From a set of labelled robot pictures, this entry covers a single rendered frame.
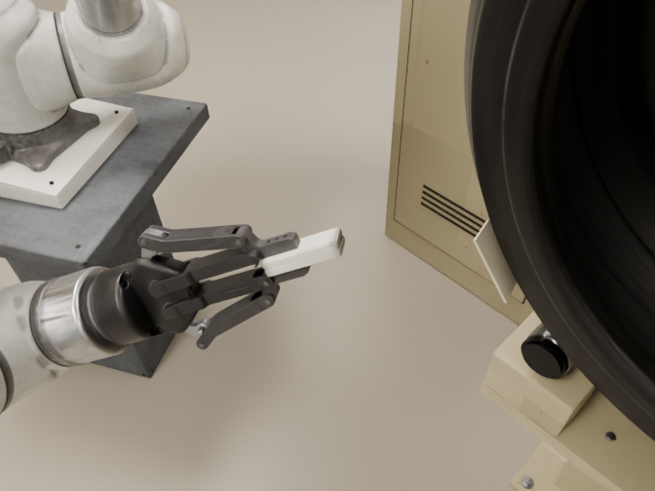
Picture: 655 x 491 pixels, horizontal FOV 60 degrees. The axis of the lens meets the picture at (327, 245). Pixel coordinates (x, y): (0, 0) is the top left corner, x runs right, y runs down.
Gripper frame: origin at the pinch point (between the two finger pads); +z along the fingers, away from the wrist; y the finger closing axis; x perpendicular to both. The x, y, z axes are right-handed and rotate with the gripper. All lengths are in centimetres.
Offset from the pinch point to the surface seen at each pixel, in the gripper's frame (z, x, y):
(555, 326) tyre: 18.1, 4.7, 10.0
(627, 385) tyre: 21.6, 8.5, 13.6
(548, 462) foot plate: 13, -59, 95
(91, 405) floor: -94, -60, 51
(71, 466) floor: -95, -45, 56
